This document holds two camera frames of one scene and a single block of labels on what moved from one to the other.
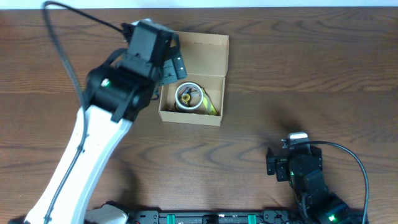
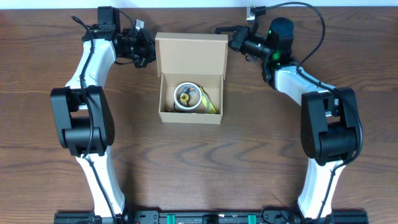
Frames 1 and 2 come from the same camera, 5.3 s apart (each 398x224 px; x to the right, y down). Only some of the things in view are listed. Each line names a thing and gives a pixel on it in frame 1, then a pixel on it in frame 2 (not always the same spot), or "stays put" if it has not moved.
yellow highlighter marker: [208, 106] stays put
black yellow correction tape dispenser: [185, 97] stays put
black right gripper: [280, 162] to [237, 38]
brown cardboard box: [198, 98] stays put
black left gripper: [176, 61] to [148, 47]
